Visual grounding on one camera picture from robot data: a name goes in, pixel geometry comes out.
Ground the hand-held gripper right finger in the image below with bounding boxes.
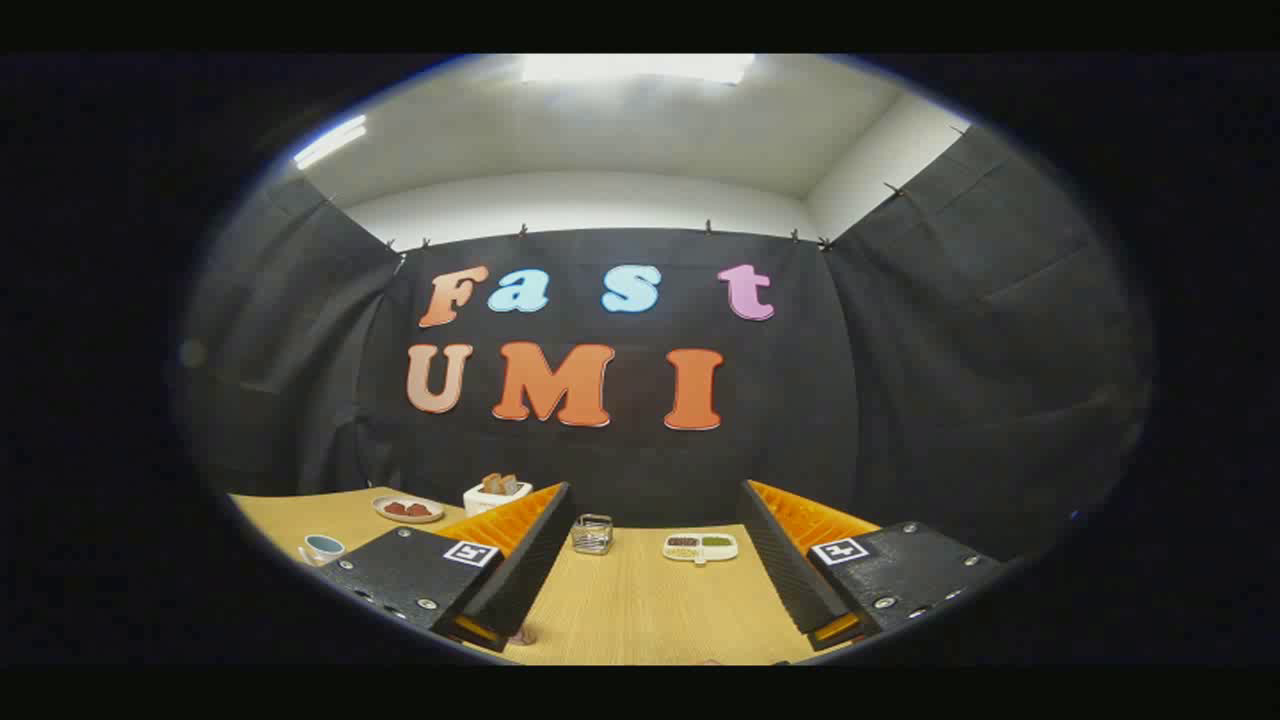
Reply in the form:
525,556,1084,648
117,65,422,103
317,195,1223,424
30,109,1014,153
737,479,1006,653

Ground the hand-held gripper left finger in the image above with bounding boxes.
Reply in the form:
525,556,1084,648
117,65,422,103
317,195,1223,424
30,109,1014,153
318,482,578,653

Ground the white toaster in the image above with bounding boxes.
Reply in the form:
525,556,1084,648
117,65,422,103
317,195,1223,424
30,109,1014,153
463,474,534,517

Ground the white divided dish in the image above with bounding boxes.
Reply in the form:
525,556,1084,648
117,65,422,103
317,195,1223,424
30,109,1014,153
662,533,739,565

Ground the wooden table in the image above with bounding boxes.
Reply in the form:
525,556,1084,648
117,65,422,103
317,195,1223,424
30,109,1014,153
228,487,881,666

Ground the white plate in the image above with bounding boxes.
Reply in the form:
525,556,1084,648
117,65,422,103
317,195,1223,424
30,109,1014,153
372,496,446,525

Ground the ceiling light panel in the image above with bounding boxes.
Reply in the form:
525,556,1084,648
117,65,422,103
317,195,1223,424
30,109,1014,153
520,54,756,85
293,114,368,171

